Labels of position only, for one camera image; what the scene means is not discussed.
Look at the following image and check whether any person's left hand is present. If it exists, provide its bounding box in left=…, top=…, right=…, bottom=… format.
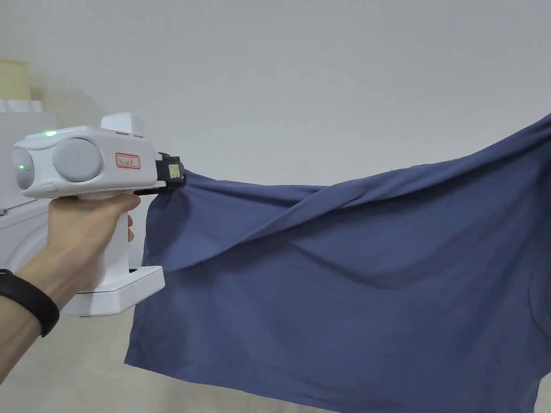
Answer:
left=16, top=193, right=142, bottom=311

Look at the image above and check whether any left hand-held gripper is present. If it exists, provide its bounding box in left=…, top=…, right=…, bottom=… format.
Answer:
left=12, top=112, right=187, bottom=317

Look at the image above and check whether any white washing machine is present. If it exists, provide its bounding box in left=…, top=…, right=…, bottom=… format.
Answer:
left=0, top=59, right=59, bottom=276

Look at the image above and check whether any bed with beige sheet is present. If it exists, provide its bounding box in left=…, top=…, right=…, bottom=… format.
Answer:
left=0, top=311, right=332, bottom=413

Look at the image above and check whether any dark blue shirt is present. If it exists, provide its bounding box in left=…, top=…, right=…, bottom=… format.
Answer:
left=124, top=112, right=551, bottom=413

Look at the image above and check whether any person's left forearm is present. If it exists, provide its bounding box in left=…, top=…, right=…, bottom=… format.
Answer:
left=0, top=268, right=61, bottom=413

